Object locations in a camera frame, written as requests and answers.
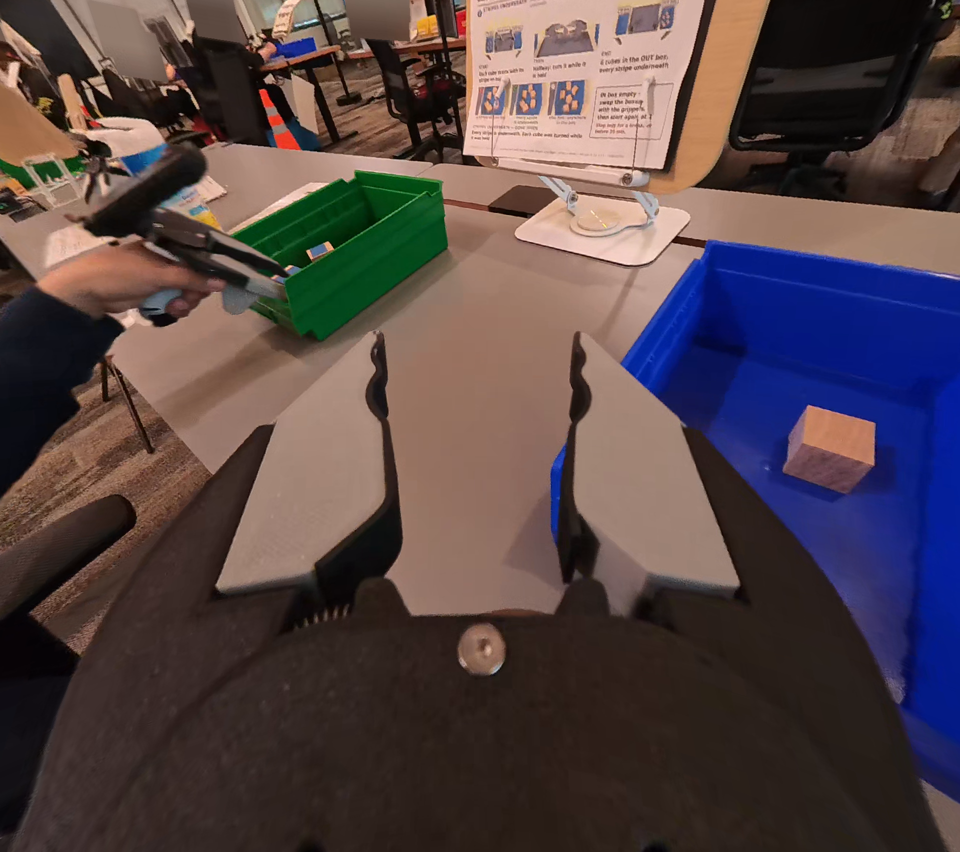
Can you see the person's left forearm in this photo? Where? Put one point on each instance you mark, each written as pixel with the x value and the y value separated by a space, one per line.
pixel 45 372

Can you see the white and blue packet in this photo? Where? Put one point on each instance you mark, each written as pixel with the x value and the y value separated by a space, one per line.
pixel 193 207

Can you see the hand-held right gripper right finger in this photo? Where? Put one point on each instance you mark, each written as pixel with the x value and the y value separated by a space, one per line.
pixel 645 499

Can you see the printed instruction sheet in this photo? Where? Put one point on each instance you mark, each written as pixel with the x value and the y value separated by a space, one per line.
pixel 585 27

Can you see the orange safety cone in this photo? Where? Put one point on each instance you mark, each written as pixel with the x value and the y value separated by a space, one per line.
pixel 279 121

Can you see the person's left hand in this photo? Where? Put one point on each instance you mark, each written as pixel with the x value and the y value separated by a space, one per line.
pixel 112 278

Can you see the black chair armrest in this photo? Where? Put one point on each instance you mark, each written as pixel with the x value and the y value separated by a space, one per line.
pixel 52 552

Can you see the instruction sheet on stand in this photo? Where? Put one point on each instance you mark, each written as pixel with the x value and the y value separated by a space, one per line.
pixel 750 4

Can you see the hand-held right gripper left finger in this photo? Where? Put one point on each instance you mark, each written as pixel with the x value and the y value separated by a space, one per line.
pixel 307 492

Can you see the black office chair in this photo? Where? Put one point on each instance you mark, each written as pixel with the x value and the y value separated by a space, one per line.
pixel 832 4
pixel 405 87

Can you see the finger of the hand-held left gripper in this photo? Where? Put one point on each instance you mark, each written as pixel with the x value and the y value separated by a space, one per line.
pixel 240 301
pixel 247 265

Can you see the blue plastic bin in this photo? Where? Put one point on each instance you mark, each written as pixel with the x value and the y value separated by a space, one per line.
pixel 825 567

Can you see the small blue storage bin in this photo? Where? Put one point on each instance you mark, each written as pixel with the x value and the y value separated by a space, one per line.
pixel 298 48

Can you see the green plastic bin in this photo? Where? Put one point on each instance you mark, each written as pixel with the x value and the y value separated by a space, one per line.
pixel 375 267

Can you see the blue striped wooden cube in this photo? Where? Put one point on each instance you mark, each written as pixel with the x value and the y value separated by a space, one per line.
pixel 289 273
pixel 321 253

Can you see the black flat plate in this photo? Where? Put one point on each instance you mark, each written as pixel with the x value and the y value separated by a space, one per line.
pixel 521 201

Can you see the clear acrylic stand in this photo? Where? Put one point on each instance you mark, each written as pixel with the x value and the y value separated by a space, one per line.
pixel 52 181

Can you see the person's dark trousers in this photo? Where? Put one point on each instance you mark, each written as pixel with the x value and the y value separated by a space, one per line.
pixel 30 732

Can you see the yellow box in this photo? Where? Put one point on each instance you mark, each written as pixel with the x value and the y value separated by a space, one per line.
pixel 427 27

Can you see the plain wooden cube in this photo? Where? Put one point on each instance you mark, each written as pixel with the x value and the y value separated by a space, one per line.
pixel 829 454

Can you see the wood edged office desk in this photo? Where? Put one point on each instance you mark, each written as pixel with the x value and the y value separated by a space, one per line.
pixel 307 58

